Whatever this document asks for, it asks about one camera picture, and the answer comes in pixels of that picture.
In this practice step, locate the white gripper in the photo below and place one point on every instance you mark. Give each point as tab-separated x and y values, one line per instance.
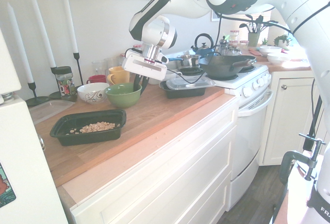
144	67

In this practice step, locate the green ceramic bowl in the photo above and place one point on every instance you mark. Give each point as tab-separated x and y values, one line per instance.
121	101

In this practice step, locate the yellow mug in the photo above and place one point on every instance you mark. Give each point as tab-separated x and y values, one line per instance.
118	75

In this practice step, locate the glass jar red checked lid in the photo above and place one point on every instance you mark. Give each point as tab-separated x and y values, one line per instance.
244	44
137	47
234	35
122	58

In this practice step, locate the clear drinking glass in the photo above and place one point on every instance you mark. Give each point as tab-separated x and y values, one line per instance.
111	62
98	67

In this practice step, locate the red mug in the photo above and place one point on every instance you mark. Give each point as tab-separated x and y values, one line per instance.
98	79

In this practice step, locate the lidded black plastic container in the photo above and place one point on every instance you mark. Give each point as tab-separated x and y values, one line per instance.
185	93

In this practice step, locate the white bowl with swirl print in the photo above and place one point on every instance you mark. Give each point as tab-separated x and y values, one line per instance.
90	96

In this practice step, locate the blue kettle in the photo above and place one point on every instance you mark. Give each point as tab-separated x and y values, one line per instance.
203	47

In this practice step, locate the spice jar with black lid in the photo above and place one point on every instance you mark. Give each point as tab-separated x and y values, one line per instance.
65	83

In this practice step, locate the open black plastic container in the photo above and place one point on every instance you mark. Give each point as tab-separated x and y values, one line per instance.
87	140

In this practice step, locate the black wok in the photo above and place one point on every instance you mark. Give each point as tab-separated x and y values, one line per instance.
221	66

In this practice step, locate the glass jar with dark lid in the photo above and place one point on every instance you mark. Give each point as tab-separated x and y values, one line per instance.
54	95

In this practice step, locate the glass french press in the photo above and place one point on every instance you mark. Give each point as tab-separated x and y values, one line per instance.
224	46

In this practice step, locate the white drawer cabinet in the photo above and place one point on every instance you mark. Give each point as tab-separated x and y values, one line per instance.
167	172

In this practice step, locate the loose clear plastic lid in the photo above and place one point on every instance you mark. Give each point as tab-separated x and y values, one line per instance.
49	109

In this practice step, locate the tall white candle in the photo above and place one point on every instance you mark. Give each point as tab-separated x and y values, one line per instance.
69	17
20	46
42	28

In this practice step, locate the white stove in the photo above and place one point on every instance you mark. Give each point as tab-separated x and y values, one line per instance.
247	120

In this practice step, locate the orange cloth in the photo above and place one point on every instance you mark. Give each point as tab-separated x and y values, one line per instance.
255	52

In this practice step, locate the green pot with utensils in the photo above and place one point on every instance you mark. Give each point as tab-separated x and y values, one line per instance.
254	39

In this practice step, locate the white refrigerator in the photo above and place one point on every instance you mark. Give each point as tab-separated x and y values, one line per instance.
23	169

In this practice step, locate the small potted plant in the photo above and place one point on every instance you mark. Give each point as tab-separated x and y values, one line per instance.
282	40

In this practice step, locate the white door cabinet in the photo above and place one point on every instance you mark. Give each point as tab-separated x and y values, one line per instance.
286	120

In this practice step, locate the black metal clamp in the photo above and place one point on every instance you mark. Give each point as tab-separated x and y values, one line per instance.
286	162

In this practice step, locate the colourful fridge magnet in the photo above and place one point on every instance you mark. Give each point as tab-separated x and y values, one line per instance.
5	188

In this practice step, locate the robot mounting table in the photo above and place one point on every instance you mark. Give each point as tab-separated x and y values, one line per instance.
294	198

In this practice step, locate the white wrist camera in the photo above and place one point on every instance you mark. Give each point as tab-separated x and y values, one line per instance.
162	58

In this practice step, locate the wall photo print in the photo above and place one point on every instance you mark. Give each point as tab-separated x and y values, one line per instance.
215	16

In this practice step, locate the black camera stand pole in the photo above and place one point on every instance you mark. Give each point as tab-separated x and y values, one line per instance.
315	123

